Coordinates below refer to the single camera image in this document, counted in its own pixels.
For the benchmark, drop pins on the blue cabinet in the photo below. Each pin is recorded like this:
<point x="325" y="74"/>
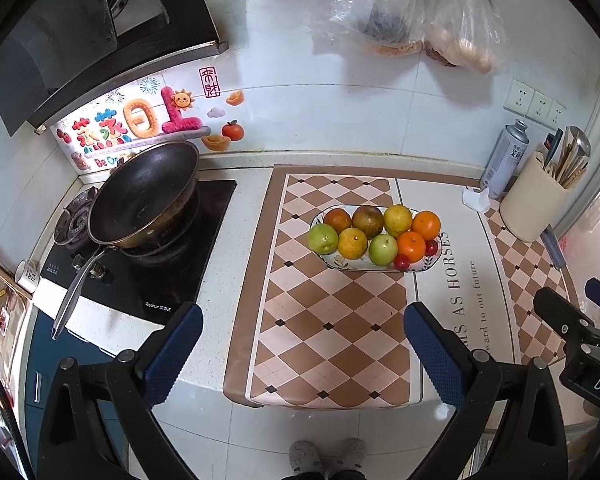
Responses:
<point x="42" y="332"/>

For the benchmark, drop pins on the brown checkered counter mat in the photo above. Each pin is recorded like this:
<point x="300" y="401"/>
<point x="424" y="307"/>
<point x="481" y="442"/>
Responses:
<point x="330" y="335"/>

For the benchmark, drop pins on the cream utensil holder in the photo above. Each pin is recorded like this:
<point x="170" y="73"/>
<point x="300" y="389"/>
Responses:
<point x="530" y="200"/>

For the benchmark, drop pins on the yellow-green mottled orange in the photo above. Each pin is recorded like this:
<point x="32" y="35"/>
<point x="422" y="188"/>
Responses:
<point x="352" y="243"/>

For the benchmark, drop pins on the dark reddish orange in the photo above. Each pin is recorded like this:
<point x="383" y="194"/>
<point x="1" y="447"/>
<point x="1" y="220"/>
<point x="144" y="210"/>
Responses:
<point x="337" y="220"/>

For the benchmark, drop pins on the bright orange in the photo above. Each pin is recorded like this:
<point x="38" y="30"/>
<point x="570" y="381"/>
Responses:
<point x="426" y="225"/>
<point x="411" y="246"/>

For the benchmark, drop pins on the green citrus fruit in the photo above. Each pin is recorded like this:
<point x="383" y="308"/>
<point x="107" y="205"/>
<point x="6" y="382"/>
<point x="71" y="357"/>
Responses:
<point x="323" y="239"/>

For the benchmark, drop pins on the clear plastic bag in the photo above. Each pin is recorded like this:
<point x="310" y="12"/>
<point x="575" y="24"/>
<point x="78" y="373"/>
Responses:
<point x="465" y="35"/>
<point x="375" y="20"/>

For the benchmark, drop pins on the colourful festive wall decal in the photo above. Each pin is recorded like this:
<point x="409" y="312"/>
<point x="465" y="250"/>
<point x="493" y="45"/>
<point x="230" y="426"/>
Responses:
<point x="140" y="117"/>

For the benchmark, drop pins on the white crumpled tissue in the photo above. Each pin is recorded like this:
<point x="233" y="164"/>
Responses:
<point x="476" y="199"/>

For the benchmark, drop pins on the brownish round fruit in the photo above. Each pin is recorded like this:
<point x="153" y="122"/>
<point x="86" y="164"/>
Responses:
<point x="367" y="219"/>

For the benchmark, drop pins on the red cherry tomato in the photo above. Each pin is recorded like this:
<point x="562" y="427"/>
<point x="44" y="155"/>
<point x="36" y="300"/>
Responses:
<point x="402" y="261"/>
<point x="431" y="247"/>

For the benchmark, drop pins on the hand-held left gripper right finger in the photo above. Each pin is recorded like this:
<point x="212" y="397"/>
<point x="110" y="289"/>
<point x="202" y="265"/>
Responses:
<point x="432" y="355"/>

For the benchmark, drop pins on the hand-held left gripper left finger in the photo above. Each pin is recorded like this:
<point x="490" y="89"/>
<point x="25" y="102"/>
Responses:
<point x="172" y="355"/>

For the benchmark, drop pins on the cluttered side shelf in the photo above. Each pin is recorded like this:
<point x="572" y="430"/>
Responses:
<point x="0" y="300"/>

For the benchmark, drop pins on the cast iron burner grate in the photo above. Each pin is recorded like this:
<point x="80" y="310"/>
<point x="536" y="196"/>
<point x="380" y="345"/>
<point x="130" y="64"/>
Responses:
<point x="75" y="217"/>

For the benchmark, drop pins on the white spray can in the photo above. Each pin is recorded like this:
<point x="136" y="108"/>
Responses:
<point x="505" y="160"/>

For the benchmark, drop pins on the floral oval plate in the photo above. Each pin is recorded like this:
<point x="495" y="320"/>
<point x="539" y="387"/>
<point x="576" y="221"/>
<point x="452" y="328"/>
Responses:
<point x="340" y="261"/>

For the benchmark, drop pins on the yellow lemon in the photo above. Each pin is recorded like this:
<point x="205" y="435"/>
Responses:
<point x="397" y="220"/>

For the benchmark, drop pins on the bundle of wooden chopsticks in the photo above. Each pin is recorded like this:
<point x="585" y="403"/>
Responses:
<point x="570" y="172"/>

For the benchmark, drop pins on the black range hood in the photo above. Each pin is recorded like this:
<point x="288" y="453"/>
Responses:
<point x="55" y="35"/>

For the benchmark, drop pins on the metal spoon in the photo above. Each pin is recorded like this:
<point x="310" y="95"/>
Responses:
<point x="580" y="141"/>

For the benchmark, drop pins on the grey fuzzy slipper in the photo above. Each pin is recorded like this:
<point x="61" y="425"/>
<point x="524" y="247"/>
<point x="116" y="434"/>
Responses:
<point x="304" y="456"/>
<point x="349" y="454"/>

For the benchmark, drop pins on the white cup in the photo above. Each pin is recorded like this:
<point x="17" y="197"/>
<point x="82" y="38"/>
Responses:
<point x="27" y="275"/>

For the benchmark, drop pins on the small green apple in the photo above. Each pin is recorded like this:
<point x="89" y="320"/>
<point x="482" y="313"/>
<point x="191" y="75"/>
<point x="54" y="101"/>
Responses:
<point x="383" y="249"/>

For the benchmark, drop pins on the white wall socket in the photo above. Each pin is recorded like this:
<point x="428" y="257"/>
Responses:
<point x="540" y="106"/>
<point x="557" y="115"/>
<point x="519" y="96"/>

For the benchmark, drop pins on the black glass cooktop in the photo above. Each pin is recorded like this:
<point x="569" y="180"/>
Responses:
<point x="180" y="280"/>

